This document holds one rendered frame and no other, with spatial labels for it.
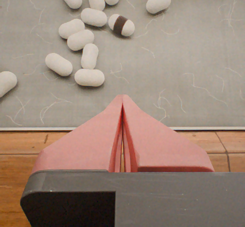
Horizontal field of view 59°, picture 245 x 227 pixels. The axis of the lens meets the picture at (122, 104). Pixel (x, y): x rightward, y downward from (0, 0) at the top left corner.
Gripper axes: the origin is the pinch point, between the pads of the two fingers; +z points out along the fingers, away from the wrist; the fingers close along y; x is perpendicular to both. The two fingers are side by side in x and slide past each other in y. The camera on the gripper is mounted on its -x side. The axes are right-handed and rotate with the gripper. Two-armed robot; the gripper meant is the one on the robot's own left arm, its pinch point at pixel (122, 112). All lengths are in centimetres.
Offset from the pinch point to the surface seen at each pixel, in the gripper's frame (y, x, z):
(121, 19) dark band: 0.1, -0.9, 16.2
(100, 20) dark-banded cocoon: 2.5, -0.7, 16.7
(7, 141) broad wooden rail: 11.9, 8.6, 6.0
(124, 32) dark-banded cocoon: -0.2, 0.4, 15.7
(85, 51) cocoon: 4.1, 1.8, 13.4
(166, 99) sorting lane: -5.0, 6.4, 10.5
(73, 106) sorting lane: 5.6, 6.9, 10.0
